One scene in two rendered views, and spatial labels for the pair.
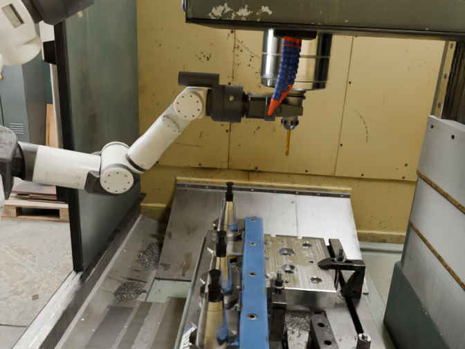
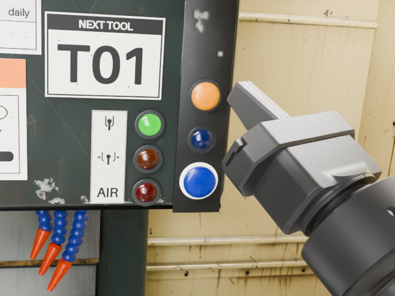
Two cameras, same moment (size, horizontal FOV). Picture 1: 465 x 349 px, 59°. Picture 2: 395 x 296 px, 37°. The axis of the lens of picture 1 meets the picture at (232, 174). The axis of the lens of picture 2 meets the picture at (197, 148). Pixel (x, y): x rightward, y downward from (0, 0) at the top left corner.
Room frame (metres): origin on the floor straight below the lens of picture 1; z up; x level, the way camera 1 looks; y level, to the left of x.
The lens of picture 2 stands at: (0.83, 0.58, 1.83)
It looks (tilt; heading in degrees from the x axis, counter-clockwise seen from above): 16 degrees down; 256
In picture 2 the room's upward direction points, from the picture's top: 4 degrees clockwise
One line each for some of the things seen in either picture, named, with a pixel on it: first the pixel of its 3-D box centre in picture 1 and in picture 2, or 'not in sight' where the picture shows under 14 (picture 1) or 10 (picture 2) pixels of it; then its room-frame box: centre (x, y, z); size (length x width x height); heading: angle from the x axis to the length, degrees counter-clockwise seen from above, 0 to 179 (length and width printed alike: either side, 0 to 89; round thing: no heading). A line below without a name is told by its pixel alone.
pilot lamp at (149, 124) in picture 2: not in sight; (149, 124); (0.75, 0.08, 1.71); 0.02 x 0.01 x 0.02; 178
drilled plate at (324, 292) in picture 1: (287, 267); not in sight; (1.08, -0.18, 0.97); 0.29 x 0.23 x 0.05; 178
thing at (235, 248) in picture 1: (225, 248); not in sight; (0.72, 0.01, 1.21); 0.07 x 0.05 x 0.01; 88
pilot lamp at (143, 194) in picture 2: not in sight; (146, 192); (0.75, 0.08, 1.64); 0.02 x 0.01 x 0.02; 178
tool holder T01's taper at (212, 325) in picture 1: (212, 318); not in sight; (0.45, 0.02, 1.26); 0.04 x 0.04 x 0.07
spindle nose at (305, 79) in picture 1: (295, 59); not in sight; (0.99, -0.13, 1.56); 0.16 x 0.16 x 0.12
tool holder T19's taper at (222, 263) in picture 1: (219, 272); not in sight; (0.56, 0.01, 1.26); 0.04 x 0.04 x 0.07
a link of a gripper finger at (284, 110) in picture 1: (289, 111); not in sight; (0.94, -0.12, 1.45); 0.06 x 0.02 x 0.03; 88
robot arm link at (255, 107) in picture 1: (250, 104); not in sight; (0.99, -0.03, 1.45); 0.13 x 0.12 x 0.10; 178
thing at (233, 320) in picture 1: (215, 321); not in sight; (0.50, 0.01, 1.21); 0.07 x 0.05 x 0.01; 88
